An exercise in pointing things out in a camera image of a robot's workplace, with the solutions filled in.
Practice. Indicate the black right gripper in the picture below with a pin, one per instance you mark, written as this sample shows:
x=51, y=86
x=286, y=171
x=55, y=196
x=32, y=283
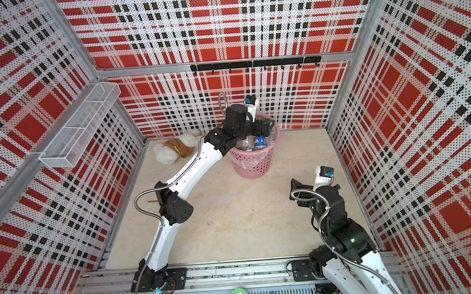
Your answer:
x=306, y=192

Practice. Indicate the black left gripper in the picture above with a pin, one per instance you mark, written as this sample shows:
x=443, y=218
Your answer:
x=265, y=129

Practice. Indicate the pepsi label clear bottle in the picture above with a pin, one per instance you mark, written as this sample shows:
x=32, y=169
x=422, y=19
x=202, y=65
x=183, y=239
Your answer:
x=260, y=143

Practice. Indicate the clear bottle pink label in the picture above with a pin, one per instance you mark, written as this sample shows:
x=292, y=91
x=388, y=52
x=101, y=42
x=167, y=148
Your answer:
x=246, y=144

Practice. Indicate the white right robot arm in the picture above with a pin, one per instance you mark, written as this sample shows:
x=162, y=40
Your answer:
x=348, y=257

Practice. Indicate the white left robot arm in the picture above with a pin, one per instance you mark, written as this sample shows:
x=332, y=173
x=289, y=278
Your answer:
x=167, y=201

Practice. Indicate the pink perforated waste bin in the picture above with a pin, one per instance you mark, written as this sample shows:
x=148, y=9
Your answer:
x=255, y=174

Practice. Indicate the white plush toy brown scarf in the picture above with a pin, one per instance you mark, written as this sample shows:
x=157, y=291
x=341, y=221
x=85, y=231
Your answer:
x=168, y=152

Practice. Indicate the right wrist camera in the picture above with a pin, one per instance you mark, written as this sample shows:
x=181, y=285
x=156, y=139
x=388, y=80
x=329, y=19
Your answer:
x=324, y=176

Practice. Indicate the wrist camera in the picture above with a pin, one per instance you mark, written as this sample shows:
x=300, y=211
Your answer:
x=324, y=176
x=251, y=102

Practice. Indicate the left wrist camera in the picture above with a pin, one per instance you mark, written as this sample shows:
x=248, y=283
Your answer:
x=251, y=102

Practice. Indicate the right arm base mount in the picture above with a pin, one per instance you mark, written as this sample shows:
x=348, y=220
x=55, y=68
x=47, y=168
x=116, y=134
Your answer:
x=310, y=269

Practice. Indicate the black wall hook rail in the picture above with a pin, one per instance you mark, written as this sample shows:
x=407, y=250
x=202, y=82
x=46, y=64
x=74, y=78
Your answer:
x=256, y=64

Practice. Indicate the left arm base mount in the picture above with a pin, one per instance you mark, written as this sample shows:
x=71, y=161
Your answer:
x=164, y=281

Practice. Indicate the white wire mesh shelf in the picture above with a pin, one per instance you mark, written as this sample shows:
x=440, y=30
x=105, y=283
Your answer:
x=70, y=143

